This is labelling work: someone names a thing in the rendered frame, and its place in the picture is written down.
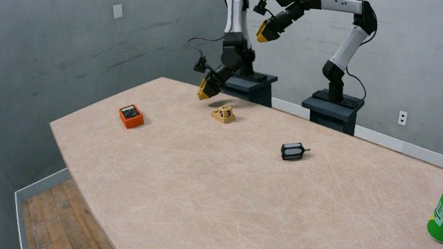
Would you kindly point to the beige calendar tray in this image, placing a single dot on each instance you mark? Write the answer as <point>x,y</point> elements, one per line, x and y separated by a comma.
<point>215,114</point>

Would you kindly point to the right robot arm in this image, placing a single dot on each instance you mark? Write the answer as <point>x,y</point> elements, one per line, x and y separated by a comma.
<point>237,40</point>

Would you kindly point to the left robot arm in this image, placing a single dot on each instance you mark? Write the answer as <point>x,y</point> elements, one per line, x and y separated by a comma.
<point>363,25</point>

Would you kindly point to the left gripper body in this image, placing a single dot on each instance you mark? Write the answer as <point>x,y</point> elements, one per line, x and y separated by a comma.
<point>281,21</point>

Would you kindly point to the green soda can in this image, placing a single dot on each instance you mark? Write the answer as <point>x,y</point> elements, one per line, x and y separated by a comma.
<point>435,224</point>

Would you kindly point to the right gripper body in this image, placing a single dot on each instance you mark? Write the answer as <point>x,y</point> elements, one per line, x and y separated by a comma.
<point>216,83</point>

